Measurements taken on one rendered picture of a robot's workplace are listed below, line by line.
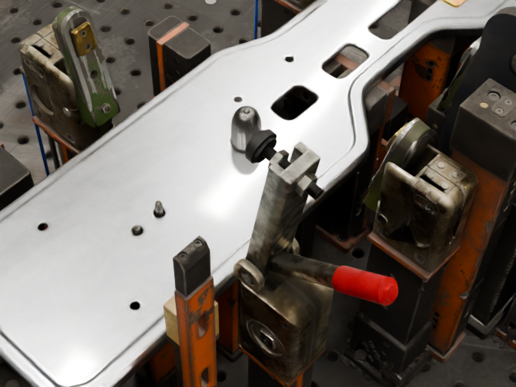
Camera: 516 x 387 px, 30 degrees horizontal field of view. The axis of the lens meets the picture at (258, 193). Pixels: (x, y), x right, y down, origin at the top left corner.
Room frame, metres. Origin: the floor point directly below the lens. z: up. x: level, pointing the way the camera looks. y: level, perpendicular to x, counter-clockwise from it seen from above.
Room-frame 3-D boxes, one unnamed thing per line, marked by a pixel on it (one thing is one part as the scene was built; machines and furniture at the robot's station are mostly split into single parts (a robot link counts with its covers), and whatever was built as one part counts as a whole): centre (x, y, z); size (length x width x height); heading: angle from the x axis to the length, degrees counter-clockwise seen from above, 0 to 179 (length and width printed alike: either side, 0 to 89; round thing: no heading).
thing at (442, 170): (0.57, -0.16, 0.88); 0.11 x 0.09 x 0.37; 49
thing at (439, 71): (0.90, -0.22, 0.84); 0.13 x 0.05 x 0.29; 49
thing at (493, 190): (0.60, -0.22, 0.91); 0.07 x 0.05 x 0.42; 49
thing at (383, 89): (0.78, -0.09, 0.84); 0.12 x 0.05 x 0.29; 49
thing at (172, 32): (0.82, 0.10, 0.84); 0.11 x 0.08 x 0.29; 49
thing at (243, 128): (0.65, 0.01, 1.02); 0.03 x 0.03 x 0.07
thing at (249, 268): (0.45, 0.01, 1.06); 0.03 x 0.01 x 0.03; 49
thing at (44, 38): (0.74, 0.21, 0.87); 0.12 x 0.09 x 0.35; 49
